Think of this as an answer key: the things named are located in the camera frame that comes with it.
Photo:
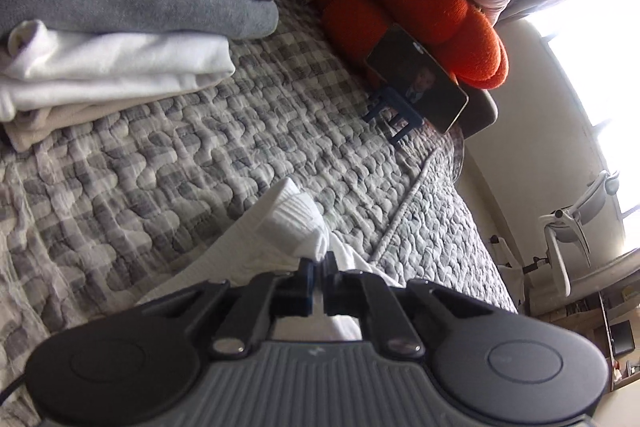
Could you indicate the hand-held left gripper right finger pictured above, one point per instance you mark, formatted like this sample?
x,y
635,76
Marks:
x,y
330,287

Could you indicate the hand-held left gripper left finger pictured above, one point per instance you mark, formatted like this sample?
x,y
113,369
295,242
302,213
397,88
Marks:
x,y
311,287

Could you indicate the white shirt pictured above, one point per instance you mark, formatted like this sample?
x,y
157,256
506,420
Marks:
x,y
290,217

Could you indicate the grey checked quilt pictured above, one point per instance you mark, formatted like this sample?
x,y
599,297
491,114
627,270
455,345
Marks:
x,y
200,147

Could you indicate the blue phone stand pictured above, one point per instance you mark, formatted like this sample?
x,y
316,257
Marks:
x,y
395,99

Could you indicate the smartphone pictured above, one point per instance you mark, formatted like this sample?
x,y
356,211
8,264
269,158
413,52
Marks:
x,y
425,82

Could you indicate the white office chair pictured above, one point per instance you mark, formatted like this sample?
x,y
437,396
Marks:
x,y
565,232

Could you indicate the wooden desk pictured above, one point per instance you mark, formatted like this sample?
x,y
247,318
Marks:
x,y
575,314

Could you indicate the white folded garment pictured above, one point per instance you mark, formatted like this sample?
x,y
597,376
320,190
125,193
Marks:
x,y
125,57

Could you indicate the black monitor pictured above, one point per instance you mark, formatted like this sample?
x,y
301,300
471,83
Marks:
x,y
621,338

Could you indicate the beige folded garment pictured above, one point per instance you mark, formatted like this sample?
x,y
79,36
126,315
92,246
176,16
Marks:
x,y
40,127

